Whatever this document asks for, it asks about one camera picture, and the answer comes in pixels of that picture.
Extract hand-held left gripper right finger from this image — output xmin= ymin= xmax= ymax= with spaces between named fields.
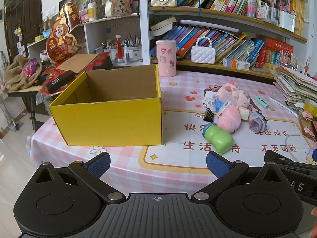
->
xmin=191 ymin=151 xmax=289 ymax=204

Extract brown blanket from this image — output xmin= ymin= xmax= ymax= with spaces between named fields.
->
xmin=4 ymin=55 xmax=43 ymax=91

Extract stack of papers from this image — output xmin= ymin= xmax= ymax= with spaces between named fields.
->
xmin=274 ymin=66 xmax=317 ymax=109

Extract red festive cardboard figure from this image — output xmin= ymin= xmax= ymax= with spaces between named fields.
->
xmin=46 ymin=0 xmax=83 ymax=63

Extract white eraser block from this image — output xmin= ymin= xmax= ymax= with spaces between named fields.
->
xmin=238 ymin=107 xmax=249 ymax=121

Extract stacked lying books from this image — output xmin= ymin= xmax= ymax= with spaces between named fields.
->
xmin=150 ymin=16 xmax=177 ymax=36

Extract row of red books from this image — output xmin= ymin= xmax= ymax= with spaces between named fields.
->
xmin=255 ymin=37 xmax=294 ymax=70

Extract small blue packet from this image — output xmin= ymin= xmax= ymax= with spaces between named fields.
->
xmin=214 ymin=99 xmax=232 ymax=117

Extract yellow cardboard box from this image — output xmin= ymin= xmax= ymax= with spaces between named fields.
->
xmin=49 ymin=64 xmax=164 ymax=146

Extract white cabinet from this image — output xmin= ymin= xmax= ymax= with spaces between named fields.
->
xmin=27 ymin=13 xmax=143 ymax=65

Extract pink fluffy ball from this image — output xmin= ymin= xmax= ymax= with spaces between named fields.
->
xmin=217 ymin=105 xmax=241 ymax=133

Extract white quilted purse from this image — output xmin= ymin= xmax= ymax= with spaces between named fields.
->
xmin=191 ymin=36 xmax=216 ymax=64

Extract black binder clip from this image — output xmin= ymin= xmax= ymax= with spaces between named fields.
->
xmin=196 ymin=103 xmax=215 ymax=124

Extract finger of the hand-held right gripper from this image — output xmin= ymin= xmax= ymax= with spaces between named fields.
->
xmin=264 ymin=150 xmax=293 ymax=165

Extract pink plush pig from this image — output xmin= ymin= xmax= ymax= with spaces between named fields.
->
xmin=213 ymin=80 xmax=250 ymax=108

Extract pink cylinder container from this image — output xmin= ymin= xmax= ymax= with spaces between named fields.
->
xmin=156 ymin=40 xmax=177 ymax=77

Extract pastel spray bottle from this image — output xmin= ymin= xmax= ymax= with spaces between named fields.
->
xmin=247 ymin=0 xmax=256 ymax=18

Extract purple ribbon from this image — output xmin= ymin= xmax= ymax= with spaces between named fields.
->
xmin=22 ymin=58 xmax=41 ymax=77

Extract row of yellow books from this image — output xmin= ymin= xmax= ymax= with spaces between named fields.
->
xmin=290 ymin=0 xmax=306 ymax=36

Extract white charger adapter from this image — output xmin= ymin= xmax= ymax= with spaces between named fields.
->
xmin=204 ymin=90 xmax=218 ymax=109

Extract wooden bookshelf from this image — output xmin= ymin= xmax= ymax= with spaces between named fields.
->
xmin=137 ymin=0 xmax=310 ymax=80

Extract brown cardboard sheet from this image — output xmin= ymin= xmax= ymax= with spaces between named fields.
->
xmin=56 ymin=54 xmax=102 ymax=73

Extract orange and white box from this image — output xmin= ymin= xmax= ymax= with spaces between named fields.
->
xmin=223 ymin=58 xmax=250 ymax=70

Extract pink checked tablecloth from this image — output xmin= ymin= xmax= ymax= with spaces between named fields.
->
xmin=30 ymin=69 xmax=317 ymax=191

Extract black digital piano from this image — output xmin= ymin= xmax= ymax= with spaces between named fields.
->
xmin=7 ymin=83 xmax=51 ymax=132

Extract person's right hand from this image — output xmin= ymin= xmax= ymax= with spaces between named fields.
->
xmin=310 ymin=206 xmax=317 ymax=238

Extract white jar yellow label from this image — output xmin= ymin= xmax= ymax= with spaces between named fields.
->
xmin=88 ymin=2 xmax=97 ymax=21

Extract white pen cup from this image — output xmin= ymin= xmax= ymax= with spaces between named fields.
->
xmin=279 ymin=1 xmax=296 ymax=33

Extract row of leaning blue books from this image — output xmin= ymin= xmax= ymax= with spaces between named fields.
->
xmin=173 ymin=25 xmax=265 ymax=63

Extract dark door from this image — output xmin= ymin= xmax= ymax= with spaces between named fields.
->
xmin=2 ymin=0 xmax=44 ymax=62

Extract pen holders with pens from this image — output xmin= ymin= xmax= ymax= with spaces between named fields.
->
xmin=101 ymin=33 xmax=143 ymax=66

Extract green toy bottle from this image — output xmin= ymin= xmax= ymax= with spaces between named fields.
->
xmin=202 ymin=123 xmax=235 ymax=154

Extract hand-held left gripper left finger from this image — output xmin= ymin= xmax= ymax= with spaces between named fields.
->
xmin=32 ymin=152 xmax=127 ymax=204

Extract black case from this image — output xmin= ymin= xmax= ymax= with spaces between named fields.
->
xmin=46 ymin=70 xmax=76 ymax=92

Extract wooden rabbit ornament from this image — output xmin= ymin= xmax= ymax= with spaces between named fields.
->
xmin=104 ymin=0 xmax=133 ymax=18

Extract red foil paper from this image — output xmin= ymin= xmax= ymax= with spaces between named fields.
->
xmin=37 ymin=52 xmax=111 ymax=96

